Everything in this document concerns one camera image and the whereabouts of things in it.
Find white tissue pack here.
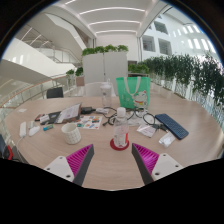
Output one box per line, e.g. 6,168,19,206
158,132,176,149

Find tall clear drink bottle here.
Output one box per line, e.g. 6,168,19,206
100,79,114,108

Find planter box with plants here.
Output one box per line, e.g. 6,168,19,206
65,66,85,88

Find black power adapter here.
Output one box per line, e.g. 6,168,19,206
80,106,97,115

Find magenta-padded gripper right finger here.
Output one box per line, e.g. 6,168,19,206
131,143,184,185

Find small white box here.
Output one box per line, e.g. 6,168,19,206
39,114,51,124

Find glass railing with wooden handrail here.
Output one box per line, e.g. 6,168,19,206
0,73,73,109

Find white cabinet topped with plants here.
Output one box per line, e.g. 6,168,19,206
81,44,130,84

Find dark blue keyboard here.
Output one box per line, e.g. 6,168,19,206
154,113,190,141

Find black chair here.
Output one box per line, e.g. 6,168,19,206
45,86,65,99

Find ceiling light strips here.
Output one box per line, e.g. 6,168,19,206
64,0,148,34

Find white computer mouse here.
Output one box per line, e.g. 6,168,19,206
28,125,41,137

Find open printed booklet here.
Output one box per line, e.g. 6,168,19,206
54,102,83,125

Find white chair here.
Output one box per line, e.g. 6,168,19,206
83,81,118,98

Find red office chair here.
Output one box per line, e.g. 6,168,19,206
0,133,14,162

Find black flat case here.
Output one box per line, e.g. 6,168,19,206
39,111,63,125

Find colourful sticker sheet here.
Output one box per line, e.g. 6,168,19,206
76,115,103,130

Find green tote bag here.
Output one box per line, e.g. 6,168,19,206
115,76,152,110

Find flat round red coaster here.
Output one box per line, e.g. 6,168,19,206
109,138,130,152

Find black cable bundle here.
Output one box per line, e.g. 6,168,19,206
101,106,164,129

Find white power strip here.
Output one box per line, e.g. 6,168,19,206
18,121,28,139

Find row of green plants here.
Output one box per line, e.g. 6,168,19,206
128,53,224,114

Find white printed card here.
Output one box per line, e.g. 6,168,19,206
136,123,158,138

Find clear plastic water bottle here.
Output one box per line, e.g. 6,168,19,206
113,106,130,149

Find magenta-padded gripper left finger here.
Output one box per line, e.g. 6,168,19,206
43,143,95,187

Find white grid-pattern cup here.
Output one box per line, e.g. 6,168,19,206
61,123,82,145

